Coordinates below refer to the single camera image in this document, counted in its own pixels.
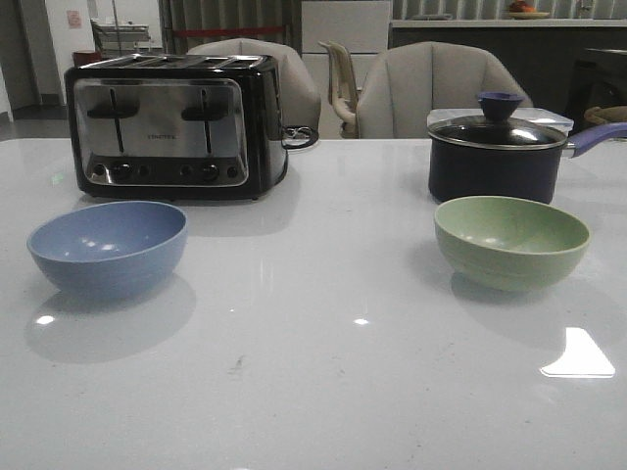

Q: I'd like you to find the green bowl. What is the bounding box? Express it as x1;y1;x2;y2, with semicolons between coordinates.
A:
434;196;591;292

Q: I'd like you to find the blue bowl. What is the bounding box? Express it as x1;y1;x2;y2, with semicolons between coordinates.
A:
26;201;188;301

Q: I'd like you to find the left beige upholstered chair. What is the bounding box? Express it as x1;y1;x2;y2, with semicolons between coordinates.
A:
187;38;321;130

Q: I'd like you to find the beige upholstered chair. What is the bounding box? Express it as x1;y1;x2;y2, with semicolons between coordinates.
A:
356;41;533;139
187;38;321;130

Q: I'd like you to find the cream plastic chair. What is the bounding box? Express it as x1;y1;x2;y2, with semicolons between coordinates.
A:
318;41;359;139

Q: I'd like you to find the clear plastic container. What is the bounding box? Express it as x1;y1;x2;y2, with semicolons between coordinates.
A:
426;108;574;134

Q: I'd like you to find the right beige upholstered chair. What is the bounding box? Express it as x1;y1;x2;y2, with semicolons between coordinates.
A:
356;41;533;139

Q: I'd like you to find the dark blue saucepan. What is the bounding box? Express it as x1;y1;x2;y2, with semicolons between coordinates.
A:
428;122;626;204

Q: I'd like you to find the black and chrome toaster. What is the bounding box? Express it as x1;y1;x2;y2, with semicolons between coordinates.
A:
65;54;288;201

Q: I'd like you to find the glass pot lid blue knob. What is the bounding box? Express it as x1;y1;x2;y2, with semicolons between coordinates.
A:
427;91;566;150

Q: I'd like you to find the white cabinet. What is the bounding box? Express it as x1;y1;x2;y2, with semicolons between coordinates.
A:
301;1;393;140

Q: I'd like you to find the metal rack cart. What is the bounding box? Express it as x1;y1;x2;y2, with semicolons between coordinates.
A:
87;0;163;56

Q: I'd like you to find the fruit plate on counter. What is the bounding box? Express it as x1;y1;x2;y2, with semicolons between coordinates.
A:
506;0;550;20

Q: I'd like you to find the black toaster power cable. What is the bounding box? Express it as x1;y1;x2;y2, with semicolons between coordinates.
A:
280;124;320;150

